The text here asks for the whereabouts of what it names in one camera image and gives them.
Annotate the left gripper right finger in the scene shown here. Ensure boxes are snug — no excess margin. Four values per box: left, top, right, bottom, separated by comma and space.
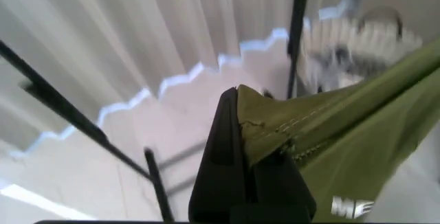
247, 150, 317, 223

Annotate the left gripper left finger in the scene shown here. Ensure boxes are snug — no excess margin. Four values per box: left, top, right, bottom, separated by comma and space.
188, 87, 248, 223

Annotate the green long-sleeved shirt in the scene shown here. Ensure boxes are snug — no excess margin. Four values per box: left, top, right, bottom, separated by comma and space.
236, 38, 440, 223

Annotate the black clothes rack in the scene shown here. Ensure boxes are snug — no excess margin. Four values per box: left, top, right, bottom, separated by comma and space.
0, 0, 312, 223

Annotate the white laundry basket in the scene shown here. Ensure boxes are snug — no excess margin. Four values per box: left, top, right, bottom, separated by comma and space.
297, 5, 424, 93

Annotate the white curtain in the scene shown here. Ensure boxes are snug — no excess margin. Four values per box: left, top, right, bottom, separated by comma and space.
0, 0, 375, 159

